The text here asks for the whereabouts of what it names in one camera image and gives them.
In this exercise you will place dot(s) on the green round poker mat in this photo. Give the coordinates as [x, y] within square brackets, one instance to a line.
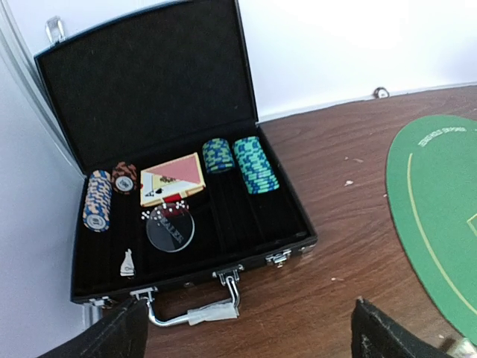
[431, 189]

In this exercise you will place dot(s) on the silver wall grommet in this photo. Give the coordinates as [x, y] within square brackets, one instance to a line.
[381, 92]

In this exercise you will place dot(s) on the teal blue chip stack in case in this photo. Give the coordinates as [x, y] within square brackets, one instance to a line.
[256, 171]

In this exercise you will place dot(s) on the dark blue green chip stack in case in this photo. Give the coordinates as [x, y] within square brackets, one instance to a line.
[217, 156]

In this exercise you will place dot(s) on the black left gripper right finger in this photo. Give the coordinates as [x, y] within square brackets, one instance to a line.
[375, 334]

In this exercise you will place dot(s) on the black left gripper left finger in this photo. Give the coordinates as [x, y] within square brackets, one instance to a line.
[121, 333]

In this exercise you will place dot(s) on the clear acrylic dealer button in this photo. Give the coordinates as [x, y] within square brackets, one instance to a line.
[170, 235]

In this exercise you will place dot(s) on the boxed playing card deck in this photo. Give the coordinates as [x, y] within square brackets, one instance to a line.
[171, 181]

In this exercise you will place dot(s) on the brown chip stack in case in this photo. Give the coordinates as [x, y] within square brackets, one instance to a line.
[124, 178]

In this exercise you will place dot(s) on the blue beige chip stack in case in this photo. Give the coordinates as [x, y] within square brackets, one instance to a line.
[97, 204]

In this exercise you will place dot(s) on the black poker chip case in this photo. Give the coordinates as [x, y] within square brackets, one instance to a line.
[151, 87]

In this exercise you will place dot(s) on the small silver case keys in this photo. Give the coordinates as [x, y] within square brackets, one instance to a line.
[127, 268]

